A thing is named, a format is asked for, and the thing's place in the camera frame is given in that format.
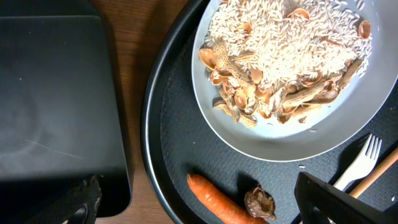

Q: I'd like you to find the black rectangular tray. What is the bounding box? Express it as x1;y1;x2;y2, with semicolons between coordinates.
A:
1;0;131;223

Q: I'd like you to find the white plastic fork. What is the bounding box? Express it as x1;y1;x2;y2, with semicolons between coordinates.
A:
333;134;382;191

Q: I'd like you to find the orange carrot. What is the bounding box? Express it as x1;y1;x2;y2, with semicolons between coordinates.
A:
187;174;268;224

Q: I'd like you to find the brown food scrap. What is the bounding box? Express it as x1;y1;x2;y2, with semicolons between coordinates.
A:
244;184;277;220

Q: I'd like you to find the wooden chopstick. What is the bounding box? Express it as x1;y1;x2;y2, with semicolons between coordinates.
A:
349;148;398;198

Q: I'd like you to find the grey plate with food scraps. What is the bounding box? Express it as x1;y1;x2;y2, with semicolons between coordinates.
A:
192;1;397;162

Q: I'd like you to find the round black tray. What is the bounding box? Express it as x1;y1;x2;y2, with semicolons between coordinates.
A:
141;1;397;223

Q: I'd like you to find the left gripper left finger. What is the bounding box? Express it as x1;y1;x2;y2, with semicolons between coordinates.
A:
29;175;102;224

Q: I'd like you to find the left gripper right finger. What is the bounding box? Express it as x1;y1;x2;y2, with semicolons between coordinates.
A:
294;172;397;224

